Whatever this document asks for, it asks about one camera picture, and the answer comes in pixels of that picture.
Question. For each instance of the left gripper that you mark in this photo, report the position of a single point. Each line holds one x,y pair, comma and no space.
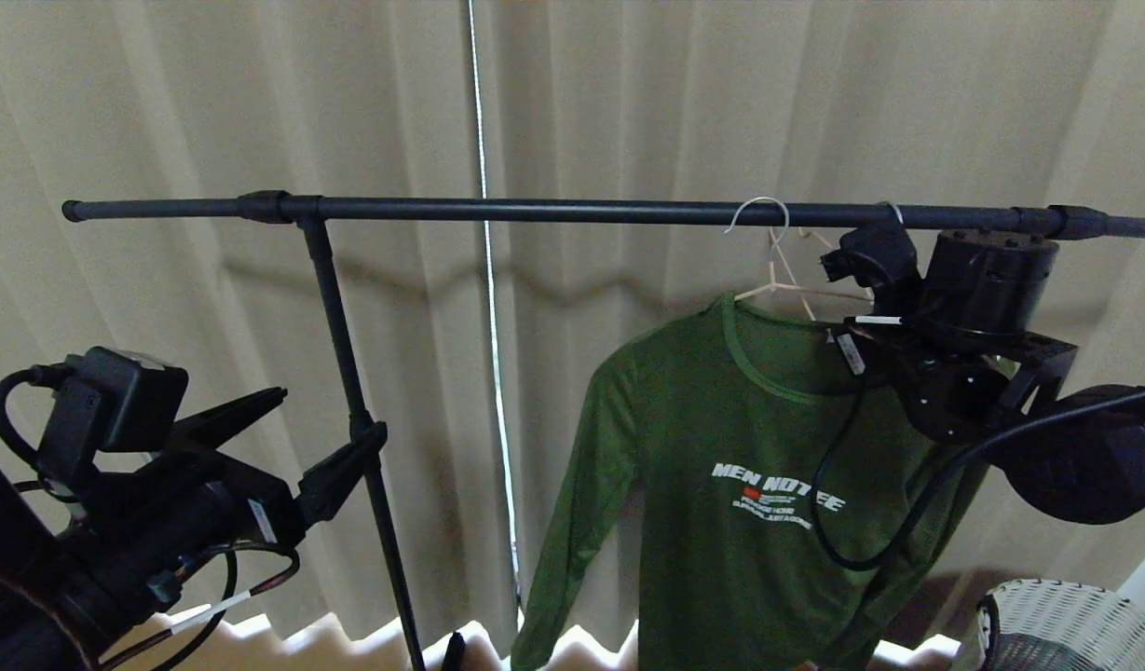
162,522

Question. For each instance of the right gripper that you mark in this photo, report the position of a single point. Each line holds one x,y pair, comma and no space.
954,401

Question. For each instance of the pink clothes hanger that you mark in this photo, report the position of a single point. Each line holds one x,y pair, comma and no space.
893,212
775,280

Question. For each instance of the green printed shirt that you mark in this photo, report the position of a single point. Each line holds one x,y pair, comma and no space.
702,559

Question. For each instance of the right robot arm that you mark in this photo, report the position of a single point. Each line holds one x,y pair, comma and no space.
1094,457

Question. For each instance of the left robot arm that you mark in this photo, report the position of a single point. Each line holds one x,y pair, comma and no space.
13,596

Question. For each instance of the white laundry basket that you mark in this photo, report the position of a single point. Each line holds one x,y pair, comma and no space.
1075,615

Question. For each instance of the black clothes rack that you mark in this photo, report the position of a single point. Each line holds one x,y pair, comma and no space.
535,210

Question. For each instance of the beige curtain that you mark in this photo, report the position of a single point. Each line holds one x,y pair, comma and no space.
162,93

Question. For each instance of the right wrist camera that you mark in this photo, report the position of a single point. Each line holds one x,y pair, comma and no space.
875,261

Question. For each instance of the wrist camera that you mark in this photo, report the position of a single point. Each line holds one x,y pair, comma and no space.
875,261
115,401

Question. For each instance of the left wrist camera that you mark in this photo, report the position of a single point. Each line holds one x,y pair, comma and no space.
115,401

